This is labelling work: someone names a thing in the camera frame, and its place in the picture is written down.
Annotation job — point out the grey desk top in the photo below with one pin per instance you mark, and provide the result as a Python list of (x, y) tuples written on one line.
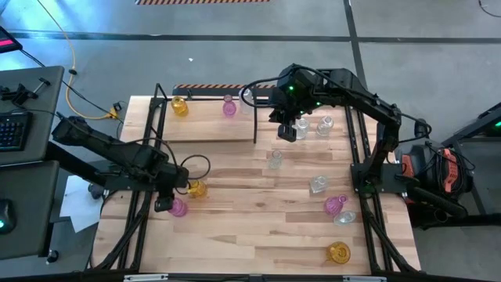
[(31, 219), (43, 98)]

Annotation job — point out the silver metal bracket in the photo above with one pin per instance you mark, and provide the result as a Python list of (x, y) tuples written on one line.
[(145, 278), (364, 279)]

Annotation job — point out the black front frame bar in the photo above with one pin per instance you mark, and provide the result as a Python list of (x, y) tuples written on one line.
[(250, 279)]

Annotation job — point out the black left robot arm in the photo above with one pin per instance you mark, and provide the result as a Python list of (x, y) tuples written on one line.
[(117, 152)]

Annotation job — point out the small pink bulbous vase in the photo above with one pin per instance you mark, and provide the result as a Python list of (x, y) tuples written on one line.
[(229, 109)]

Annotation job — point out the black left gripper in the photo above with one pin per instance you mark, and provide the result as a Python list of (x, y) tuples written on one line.
[(172, 178)]

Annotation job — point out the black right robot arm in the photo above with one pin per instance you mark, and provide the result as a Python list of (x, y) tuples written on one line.
[(372, 103)]

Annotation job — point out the clear square diamond-cut vase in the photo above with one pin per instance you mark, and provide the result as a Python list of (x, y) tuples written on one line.
[(319, 185)]

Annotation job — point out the yellow cylinder bottle vase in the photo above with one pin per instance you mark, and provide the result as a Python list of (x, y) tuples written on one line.
[(180, 107)]

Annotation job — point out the tall pink ribbed vase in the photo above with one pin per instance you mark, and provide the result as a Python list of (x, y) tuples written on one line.
[(179, 208)]

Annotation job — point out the black keyboard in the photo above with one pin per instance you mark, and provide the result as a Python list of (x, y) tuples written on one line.
[(13, 131)]

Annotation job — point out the black caster wheel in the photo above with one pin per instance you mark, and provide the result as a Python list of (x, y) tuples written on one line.
[(96, 191)]

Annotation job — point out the clear crosshatched jar vase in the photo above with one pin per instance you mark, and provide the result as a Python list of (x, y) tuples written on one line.
[(302, 129)]

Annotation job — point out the yellow wide round vase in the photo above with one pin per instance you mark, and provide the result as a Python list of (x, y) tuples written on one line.
[(339, 252)]

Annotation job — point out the white paper sheet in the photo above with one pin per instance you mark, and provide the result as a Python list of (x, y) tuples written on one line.
[(78, 207)]

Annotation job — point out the tablet with pink screen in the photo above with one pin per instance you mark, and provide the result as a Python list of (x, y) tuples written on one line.
[(8, 41)]

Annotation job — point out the yellow ribbed jar vase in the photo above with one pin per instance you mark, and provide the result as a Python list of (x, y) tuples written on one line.
[(197, 189)]

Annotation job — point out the black computer mouse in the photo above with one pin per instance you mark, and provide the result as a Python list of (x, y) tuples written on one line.
[(6, 217)]

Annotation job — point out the clear smooth jar vase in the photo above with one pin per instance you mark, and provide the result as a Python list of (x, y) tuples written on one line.
[(325, 126)]

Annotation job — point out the small clear fluted vase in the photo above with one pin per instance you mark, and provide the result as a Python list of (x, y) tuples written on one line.
[(344, 218)]

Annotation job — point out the black aluminium frame rail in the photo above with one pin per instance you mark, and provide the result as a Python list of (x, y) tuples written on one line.
[(361, 141), (141, 243), (349, 141), (126, 243)]

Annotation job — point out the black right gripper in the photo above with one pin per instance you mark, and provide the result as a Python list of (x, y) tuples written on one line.
[(287, 109)]

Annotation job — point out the black metal shelf frame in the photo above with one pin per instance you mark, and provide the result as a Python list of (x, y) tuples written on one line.
[(255, 129)]

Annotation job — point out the clear bulbous ribbed vase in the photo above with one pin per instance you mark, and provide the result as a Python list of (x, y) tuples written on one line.
[(275, 160)]

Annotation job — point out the black clamp tool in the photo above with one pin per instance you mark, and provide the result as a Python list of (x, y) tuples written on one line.
[(17, 95)]

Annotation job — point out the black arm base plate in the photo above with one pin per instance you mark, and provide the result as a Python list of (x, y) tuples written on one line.
[(391, 178)]

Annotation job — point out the black orange equipment case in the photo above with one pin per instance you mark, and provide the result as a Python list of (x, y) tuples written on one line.
[(430, 168)]

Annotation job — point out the tall clear textured cylinder vase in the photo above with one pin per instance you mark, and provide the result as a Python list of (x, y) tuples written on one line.
[(246, 103)]

